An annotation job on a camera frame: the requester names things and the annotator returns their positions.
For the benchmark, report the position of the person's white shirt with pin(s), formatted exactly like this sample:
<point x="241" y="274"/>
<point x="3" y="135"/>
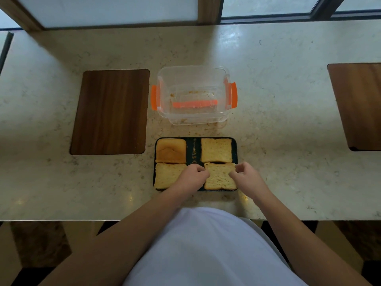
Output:
<point x="208" y="250"/>

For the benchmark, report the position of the wooden window post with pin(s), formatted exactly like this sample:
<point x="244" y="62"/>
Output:
<point x="20" y="14"/>
<point x="209" y="8"/>

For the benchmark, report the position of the clear container with orange clips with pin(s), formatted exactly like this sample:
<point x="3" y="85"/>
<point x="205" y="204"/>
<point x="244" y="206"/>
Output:
<point x="193" y="86"/>

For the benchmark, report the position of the domed toasted bread slice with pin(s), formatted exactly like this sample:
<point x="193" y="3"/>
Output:
<point x="170" y="151"/>

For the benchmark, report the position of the person's left fingers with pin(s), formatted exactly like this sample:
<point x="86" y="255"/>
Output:
<point x="198" y="170"/>

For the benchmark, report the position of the black rectangular tray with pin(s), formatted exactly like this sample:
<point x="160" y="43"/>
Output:
<point x="193" y="150"/>

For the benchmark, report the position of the dark wooden placemat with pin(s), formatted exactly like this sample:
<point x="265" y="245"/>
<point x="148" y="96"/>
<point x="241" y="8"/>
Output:
<point x="358" y="104"/>
<point x="110" y="111"/>

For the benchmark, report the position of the person's left forearm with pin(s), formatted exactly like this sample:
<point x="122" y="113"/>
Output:
<point x="119" y="238"/>

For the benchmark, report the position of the person's right forearm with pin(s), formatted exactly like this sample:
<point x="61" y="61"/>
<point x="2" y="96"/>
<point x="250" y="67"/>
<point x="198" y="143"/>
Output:
<point x="300" y="238"/>

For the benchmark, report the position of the person's right hand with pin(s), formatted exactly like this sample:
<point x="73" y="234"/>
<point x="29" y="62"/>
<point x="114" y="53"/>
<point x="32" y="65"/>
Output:
<point x="251" y="181"/>

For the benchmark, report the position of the dark metal window frame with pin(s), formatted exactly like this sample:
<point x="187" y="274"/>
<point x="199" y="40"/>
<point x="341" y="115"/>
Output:
<point x="320" y="10"/>

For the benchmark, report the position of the person's left hand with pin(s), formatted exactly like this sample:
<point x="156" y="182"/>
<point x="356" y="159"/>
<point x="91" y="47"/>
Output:
<point x="190" y="180"/>

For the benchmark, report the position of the person's right fingers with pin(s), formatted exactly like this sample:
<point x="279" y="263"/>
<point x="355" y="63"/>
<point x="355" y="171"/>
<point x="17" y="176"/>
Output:
<point x="239" y="171"/>

